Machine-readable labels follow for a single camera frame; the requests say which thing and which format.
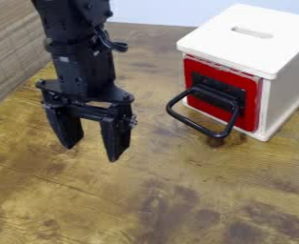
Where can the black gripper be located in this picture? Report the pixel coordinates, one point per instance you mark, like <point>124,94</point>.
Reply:
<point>84,93</point>

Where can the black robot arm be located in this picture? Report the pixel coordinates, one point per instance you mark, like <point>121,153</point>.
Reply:
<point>73,22</point>

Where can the red drawer front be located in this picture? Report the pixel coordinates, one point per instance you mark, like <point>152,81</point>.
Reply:
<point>225,84</point>

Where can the white wooden box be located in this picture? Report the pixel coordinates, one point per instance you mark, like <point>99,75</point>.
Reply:
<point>253,40</point>

